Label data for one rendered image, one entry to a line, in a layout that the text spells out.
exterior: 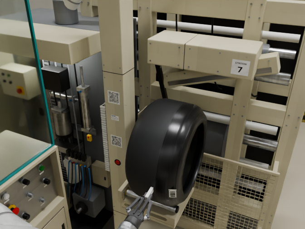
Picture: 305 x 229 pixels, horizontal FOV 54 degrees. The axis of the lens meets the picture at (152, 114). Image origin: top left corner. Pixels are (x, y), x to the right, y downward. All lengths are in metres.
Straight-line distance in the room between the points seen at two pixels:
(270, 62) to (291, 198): 2.03
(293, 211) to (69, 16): 2.68
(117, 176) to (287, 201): 2.00
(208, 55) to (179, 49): 0.17
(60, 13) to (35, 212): 1.21
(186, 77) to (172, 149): 0.58
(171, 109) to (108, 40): 0.48
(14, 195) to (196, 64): 1.17
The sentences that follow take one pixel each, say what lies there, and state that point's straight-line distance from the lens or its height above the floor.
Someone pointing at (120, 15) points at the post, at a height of 1.96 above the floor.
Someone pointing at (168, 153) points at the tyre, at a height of 1.36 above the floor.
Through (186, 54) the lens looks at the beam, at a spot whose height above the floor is 1.73.
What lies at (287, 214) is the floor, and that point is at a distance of 3.33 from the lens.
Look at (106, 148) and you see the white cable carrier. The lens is 1.93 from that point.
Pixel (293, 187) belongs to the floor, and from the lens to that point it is 3.66.
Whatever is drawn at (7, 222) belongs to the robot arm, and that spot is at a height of 1.58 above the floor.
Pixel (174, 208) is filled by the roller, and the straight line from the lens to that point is 1.84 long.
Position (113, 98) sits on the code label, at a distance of 1.69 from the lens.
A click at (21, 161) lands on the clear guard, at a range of 1.64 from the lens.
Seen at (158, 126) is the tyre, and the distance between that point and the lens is 1.53.
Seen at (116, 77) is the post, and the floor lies 1.64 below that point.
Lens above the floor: 2.24
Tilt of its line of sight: 29 degrees down
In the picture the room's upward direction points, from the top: 1 degrees clockwise
